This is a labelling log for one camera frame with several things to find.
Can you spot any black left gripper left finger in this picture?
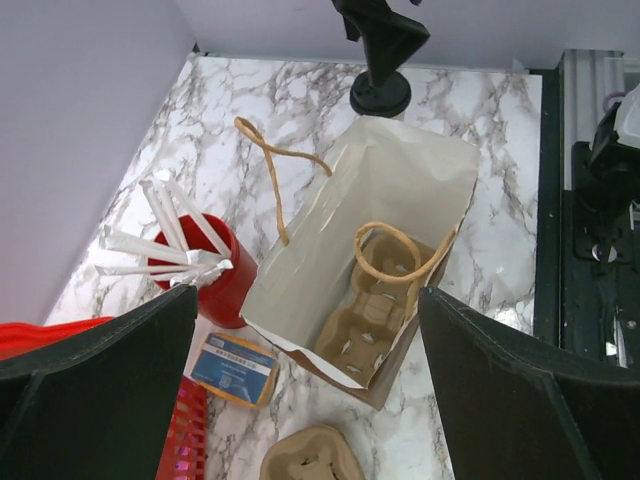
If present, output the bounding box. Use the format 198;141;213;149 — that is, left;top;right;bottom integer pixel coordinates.
1;285;197;479

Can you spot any red ribbed cup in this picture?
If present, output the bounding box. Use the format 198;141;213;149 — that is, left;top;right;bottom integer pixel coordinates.
179;213;258;329

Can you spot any blue tan small box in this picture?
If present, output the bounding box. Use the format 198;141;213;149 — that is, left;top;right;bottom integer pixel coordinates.
190;333;279;408

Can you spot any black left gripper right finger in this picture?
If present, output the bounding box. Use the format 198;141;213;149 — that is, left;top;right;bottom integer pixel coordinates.
418;287;639;479

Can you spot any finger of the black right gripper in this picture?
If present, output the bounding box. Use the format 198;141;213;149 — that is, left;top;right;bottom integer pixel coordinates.
332;0;430;85

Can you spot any red plastic shopping basket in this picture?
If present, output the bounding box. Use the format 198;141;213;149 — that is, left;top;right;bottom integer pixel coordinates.
1;317;208;479

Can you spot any brown paper bag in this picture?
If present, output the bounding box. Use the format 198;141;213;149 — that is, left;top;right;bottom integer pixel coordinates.
241;116;481;409

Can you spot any cardboard cup carrier tray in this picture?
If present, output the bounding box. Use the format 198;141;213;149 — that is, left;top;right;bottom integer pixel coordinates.
259;424;365;480

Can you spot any black plastic cup lid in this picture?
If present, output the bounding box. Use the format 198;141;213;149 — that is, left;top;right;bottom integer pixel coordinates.
349;72;411;118

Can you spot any black mounting base rail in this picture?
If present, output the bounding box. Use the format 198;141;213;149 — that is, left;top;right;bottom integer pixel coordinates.
533;69;639;369

